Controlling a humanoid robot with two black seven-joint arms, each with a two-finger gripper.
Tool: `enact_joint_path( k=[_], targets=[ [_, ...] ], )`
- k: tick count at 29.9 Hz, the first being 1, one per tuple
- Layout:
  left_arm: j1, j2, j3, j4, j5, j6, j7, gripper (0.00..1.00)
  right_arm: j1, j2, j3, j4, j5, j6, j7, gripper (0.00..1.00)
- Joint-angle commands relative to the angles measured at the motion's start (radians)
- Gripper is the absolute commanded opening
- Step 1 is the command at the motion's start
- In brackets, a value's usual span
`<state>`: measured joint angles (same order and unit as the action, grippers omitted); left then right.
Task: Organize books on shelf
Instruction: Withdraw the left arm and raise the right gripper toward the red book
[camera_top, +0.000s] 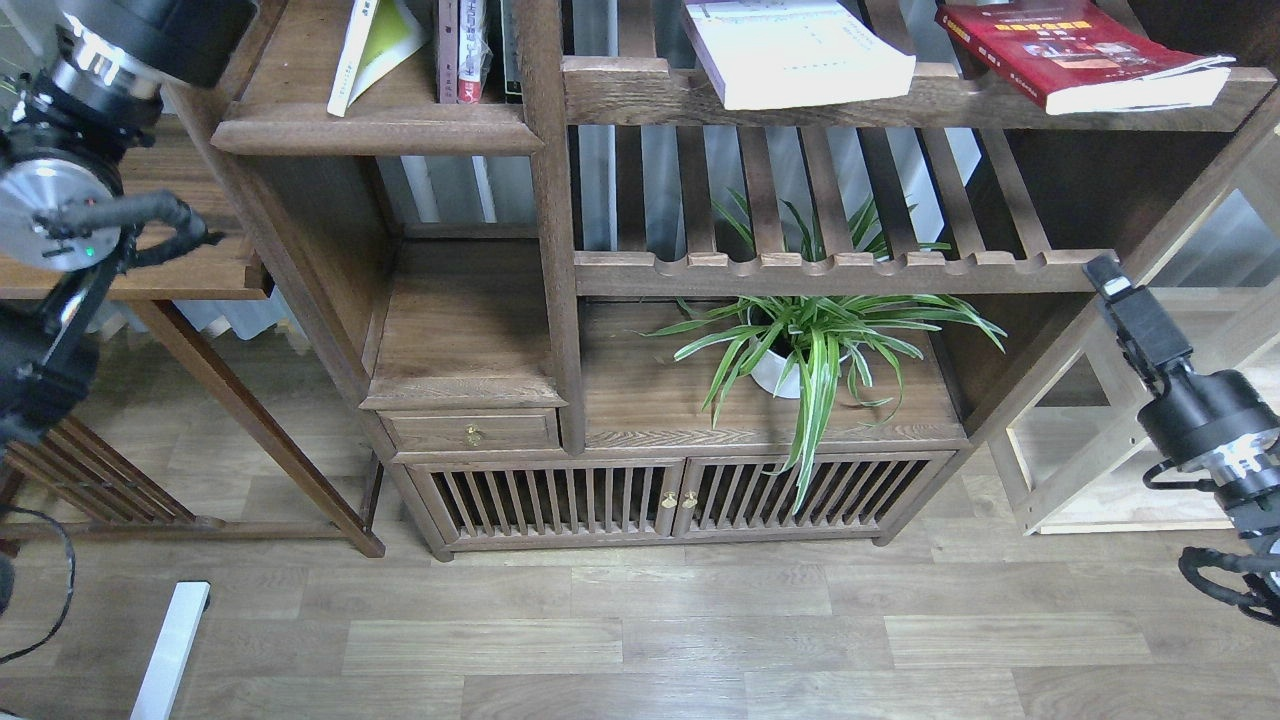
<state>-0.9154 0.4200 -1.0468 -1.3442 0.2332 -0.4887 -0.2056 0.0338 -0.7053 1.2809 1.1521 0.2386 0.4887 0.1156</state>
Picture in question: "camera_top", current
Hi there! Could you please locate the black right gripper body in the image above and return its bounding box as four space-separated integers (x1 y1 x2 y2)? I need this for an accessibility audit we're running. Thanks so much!
1105 286 1277 473

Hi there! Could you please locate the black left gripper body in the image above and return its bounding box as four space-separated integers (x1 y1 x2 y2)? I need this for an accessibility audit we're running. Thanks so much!
56 1 259 88

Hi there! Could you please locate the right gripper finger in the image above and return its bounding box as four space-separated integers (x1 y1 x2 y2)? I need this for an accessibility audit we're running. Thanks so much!
1083 255 1132 301

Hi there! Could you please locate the yellow green cover book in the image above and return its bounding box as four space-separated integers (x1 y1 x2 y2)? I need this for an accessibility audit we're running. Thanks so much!
326 1 428 117

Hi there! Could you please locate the red cover book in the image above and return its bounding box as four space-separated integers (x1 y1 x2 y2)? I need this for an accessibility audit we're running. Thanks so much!
934 1 1235 117

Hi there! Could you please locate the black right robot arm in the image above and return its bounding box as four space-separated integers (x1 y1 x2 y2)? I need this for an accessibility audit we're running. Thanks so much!
1083 256 1279 626

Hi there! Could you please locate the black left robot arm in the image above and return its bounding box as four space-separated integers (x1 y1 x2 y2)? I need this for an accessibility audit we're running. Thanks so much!
1 1 257 445

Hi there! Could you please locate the light wooden rack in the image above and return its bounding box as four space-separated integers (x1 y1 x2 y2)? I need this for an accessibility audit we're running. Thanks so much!
989 132 1277 534

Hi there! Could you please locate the dark wooden side table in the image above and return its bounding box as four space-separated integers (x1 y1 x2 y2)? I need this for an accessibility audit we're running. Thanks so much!
3 115 385 559

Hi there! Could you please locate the maroon spine upright book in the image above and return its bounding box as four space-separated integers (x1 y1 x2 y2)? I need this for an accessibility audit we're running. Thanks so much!
435 0 460 104

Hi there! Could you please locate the red white spine book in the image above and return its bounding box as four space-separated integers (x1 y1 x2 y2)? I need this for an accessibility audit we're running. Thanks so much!
456 0 492 104

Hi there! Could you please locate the green spider plant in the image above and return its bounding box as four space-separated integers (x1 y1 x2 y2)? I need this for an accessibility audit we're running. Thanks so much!
640 188 1009 514

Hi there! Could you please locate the dark spine upright book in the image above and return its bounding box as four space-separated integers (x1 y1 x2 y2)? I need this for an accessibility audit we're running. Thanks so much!
497 0 524 104

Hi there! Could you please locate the white plant pot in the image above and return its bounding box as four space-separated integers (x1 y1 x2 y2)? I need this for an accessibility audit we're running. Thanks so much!
750 340 803 398

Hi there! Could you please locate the white lilac cover book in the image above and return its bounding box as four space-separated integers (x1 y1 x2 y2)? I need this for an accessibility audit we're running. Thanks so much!
682 1 916 111

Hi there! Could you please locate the dark slatted wooden chair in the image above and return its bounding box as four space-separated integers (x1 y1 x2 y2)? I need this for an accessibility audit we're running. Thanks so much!
4 416 228 539

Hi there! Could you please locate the dark wooden bookshelf cabinet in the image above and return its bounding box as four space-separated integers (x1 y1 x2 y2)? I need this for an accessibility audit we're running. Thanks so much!
165 1 1277 561

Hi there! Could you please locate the white metal leg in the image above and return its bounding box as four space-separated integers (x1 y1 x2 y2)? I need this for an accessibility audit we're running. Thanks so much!
129 582 211 719

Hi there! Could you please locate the black floor cable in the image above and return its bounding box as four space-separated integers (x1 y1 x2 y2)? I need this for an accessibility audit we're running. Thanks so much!
0 505 77 666

